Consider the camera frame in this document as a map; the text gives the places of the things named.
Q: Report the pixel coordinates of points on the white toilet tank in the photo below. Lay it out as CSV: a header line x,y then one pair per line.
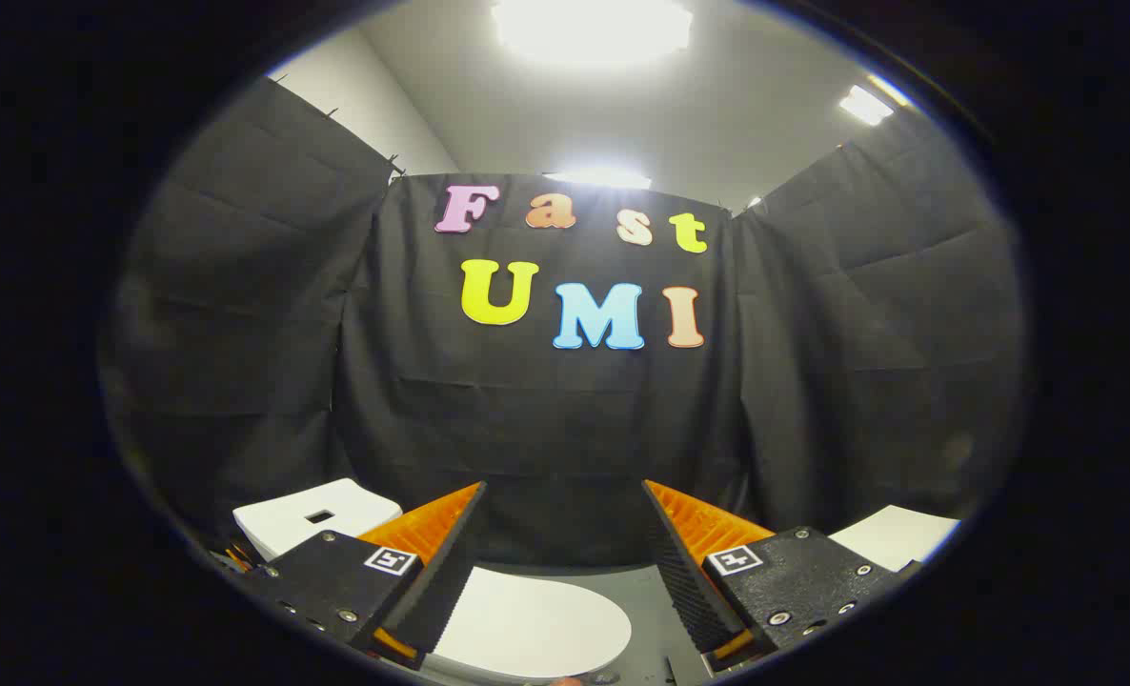
x,y
284,519

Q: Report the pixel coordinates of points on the large ceiling light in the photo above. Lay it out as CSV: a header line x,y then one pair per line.
x,y
592,29

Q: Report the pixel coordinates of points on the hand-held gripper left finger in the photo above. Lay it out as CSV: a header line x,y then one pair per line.
x,y
436,586

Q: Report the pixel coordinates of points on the black backdrop cloth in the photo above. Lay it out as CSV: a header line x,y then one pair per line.
x,y
546,429

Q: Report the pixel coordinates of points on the ceiling light panel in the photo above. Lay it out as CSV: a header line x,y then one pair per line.
x,y
598,178
865,105

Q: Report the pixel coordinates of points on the white toilet lid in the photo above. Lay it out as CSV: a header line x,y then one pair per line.
x,y
536,624

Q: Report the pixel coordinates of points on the white drawer cabinet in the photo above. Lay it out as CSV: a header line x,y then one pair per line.
x,y
894,535

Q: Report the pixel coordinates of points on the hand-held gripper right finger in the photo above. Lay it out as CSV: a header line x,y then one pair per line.
x,y
684,581

